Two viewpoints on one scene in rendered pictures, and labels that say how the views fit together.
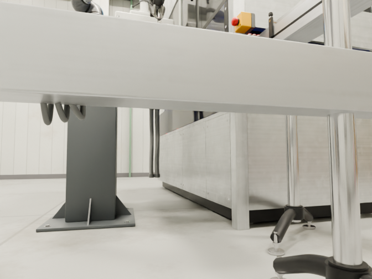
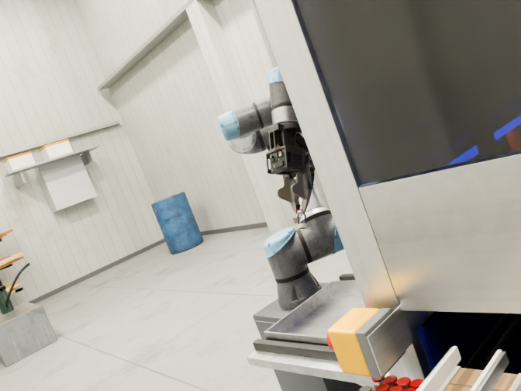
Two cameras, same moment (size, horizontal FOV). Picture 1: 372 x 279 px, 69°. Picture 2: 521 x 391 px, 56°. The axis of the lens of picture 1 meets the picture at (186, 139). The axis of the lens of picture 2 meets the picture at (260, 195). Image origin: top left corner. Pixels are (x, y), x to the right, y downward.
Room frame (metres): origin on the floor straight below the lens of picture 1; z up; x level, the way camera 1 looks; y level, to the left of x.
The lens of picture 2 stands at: (0.93, -0.88, 1.32)
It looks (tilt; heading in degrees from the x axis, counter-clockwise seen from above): 6 degrees down; 66
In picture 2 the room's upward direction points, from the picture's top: 21 degrees counter-clockwise
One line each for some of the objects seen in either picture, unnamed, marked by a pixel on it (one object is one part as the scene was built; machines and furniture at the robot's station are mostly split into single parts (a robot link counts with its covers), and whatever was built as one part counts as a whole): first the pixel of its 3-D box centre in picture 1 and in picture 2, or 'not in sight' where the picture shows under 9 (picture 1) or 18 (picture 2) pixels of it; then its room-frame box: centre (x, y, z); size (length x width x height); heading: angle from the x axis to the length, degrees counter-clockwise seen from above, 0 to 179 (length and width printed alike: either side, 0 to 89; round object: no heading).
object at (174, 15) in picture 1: (174, 37); not in sight; (2.54, 0.11, 1.51); 0.49 x 0.01 x 0.59; 16
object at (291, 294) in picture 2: not in sight; (296, 285); (1.57, 0.53, 0.84); 0.15 x 0.15 x 0.10
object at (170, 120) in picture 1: (179, 113); not in sight; (2.33, 0.05, 0.73); 1.98 x 0.01 x 0.25; 16
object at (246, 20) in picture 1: (244, 22); (365, 340); (1.27, -0.28, 1.00); 0.08 x 0.07 x 0.07; 106
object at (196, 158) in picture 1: (233, 147); not in sight; (2.45, -0.43, 0.44); 2.06 x 1.00 x 0.88; 16
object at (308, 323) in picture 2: not in sight; (357, 313); (1.45, 0.01, 0.90); 0.34 x 0.26 x 0.04; 106
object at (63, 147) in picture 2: not in sight; (56, 150); (1.75, 8.69, 2.44); 0.46 x 0.38 x 0.26; 12
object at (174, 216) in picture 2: not in sight; (177, 222); (3.05, 7.54, 0.48); 0.65 x 0.64 x 0.96; 102
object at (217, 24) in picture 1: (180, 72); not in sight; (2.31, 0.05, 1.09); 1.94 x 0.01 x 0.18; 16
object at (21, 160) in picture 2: not in sight; (19, 162); (1.10, 8.55, 2.42); 0.41 x 0.34 x 0.23; 12
